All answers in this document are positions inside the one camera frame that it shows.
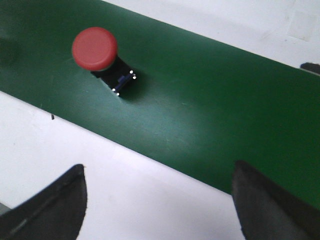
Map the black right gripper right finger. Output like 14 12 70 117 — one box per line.
232 160 320 240

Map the red mushroom button spare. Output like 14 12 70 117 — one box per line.
71 26 137 96

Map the green conveyor belt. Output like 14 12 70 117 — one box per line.
0 0 320 208

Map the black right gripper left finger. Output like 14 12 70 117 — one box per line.
0 164 88 240

